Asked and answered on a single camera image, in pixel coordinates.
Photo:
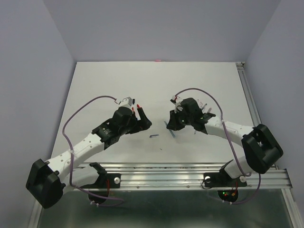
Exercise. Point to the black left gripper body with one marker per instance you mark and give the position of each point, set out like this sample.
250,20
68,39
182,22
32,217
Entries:
132,127

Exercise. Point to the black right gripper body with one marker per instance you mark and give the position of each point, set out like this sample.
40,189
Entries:
187,119

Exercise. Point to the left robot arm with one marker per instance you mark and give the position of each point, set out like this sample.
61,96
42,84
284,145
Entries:
46,178

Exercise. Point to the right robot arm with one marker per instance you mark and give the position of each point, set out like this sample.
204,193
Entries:
260,147

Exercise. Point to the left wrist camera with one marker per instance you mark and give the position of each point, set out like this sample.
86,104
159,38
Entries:
126,102

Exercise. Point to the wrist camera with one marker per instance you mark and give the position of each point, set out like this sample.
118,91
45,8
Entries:
126,102
176,100

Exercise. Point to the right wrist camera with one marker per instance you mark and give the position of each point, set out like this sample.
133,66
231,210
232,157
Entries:
176,100

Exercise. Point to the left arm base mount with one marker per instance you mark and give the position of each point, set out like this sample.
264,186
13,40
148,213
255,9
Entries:
97,183

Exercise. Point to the aluminium right rail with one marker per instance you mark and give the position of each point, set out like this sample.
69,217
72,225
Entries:
252,117

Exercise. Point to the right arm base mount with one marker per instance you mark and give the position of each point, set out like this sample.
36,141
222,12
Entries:
227,186

